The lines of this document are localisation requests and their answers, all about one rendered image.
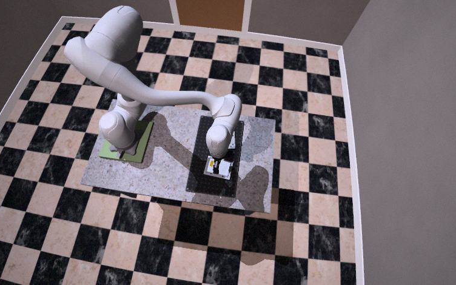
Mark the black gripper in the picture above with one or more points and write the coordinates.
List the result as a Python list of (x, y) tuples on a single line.
[(216, 165)]

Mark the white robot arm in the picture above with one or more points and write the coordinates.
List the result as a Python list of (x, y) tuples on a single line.
[(107, 57)]

